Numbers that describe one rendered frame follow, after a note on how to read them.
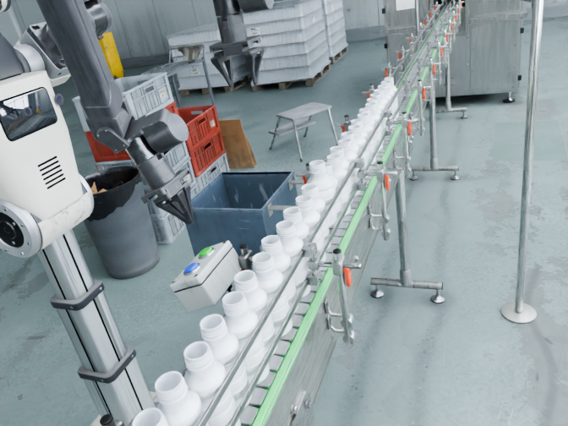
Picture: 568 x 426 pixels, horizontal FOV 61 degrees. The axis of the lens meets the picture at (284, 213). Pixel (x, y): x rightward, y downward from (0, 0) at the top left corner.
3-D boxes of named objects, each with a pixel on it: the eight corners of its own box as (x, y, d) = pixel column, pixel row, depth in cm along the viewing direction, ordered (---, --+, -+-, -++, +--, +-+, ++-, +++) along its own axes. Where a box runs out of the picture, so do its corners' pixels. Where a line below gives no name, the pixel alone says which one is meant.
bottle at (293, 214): (319, 269, 109) (309, 204, 102) (311, 285, 104) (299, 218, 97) (295, 267, 112) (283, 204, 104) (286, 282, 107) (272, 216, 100)
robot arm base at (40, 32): (24, 29, 118) (58, 69, 120) (39, 7, 114) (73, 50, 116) (51, 24, 125) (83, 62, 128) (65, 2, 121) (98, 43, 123)
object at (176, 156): (155, 189, 329) (145, 159, 319) (104, 192, 340) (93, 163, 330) (190, 156, 381) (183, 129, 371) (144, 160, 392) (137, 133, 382)
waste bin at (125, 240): (142, 286, 305) (109, 195, 276) (87, 281, 322) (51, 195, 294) (179, 248, 341) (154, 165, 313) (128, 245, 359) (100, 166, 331)
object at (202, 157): (197, 177, 399) (190, 152, 389) (155, 179, 413) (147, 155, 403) (226, 150, 449) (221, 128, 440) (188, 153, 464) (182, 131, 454)
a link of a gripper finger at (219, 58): (230, 84, 117) (221, 43, 112) (256, 81, 114) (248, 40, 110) (216, 91, 111) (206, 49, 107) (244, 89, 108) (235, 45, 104)
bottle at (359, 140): (368, 180, 148) (363, 128, 141) (348, 182, 150) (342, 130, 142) (369, 172, 153) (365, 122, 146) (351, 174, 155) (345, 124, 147)
